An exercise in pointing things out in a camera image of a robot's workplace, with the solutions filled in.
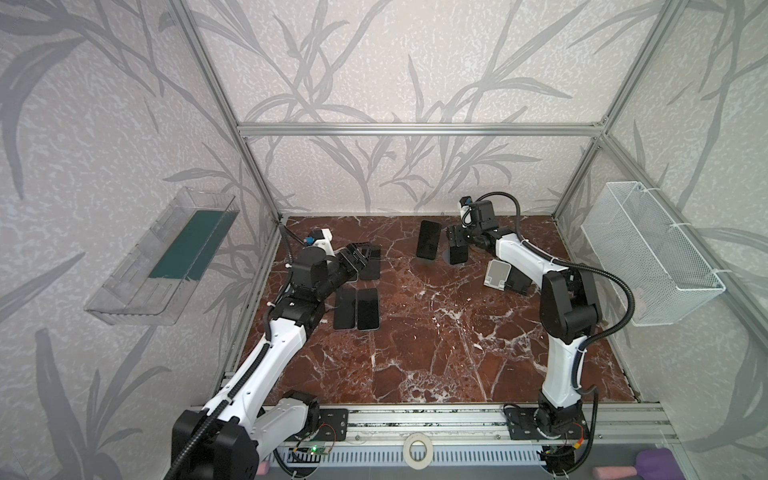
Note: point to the purple pink scoop right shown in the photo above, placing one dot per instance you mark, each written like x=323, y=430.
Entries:
x=656, y=464

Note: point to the white tape roll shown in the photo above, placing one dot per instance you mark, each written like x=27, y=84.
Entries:
x=418, y=451

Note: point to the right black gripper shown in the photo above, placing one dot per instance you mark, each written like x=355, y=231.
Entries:
x=462, y=235

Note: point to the black folding phone stand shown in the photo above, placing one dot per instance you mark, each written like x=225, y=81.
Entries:
x=518, y=282

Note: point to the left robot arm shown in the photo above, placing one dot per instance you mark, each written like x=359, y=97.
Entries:
x=230, y=436

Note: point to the purple pink brush left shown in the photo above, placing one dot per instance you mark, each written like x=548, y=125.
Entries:
x=263, y=468

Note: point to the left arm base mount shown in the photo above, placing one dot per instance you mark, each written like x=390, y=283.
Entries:
x=327, y=425

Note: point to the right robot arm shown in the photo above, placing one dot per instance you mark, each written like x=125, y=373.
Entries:
x=569, y=310

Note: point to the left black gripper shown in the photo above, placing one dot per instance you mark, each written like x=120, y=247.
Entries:
x=351, y=261

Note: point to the black phone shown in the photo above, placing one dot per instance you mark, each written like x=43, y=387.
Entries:
x=428, y=240
x=372, y=269
x=458, y=247

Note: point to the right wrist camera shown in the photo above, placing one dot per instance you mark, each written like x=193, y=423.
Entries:
x=466, y=207

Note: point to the white wire wall basket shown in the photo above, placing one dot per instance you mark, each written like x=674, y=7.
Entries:
x=635, y=239

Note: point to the white phone stand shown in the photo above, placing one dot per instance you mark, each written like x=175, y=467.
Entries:
x=497, y=274

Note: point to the clear plastic wall shelf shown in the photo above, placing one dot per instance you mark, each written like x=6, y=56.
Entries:
x=153, y=284

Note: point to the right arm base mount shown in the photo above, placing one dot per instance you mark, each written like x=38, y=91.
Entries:
x=528, y=423

